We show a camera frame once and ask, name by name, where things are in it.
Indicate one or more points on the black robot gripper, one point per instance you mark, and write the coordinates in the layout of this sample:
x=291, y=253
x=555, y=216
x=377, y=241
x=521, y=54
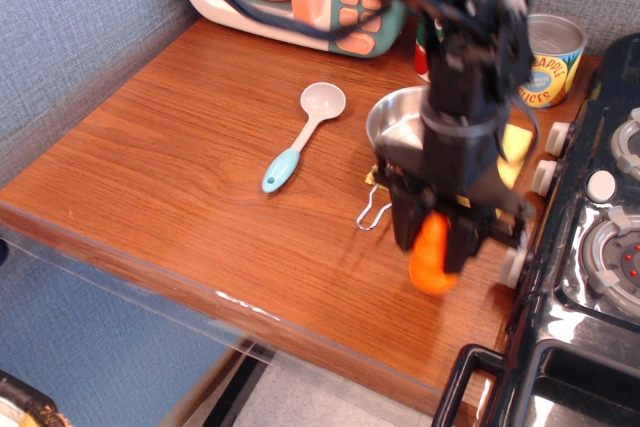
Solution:
x=454, y=173

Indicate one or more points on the orange toy carrot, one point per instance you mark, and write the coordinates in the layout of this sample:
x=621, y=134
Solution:
x=426, y=268

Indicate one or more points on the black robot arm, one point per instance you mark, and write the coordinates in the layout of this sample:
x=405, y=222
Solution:
x=479, y=55

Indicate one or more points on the small stainless steel pot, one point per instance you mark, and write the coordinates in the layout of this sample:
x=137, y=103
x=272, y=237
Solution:
x=394, y=119

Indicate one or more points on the yellow folded cloth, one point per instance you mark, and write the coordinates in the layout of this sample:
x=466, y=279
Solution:
x=516, y=142

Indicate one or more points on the tomato sauce can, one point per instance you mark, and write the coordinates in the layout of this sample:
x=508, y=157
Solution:
x=421, y=52

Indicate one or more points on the black toy stove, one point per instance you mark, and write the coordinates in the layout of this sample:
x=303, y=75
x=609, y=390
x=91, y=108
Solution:
x=573, y=350

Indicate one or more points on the pineapple slices can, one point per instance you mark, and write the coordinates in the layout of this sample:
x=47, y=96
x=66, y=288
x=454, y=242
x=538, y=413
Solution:
x=557, y=44

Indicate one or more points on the blue handled white spoon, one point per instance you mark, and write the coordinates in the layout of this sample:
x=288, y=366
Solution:
x=321, y=101

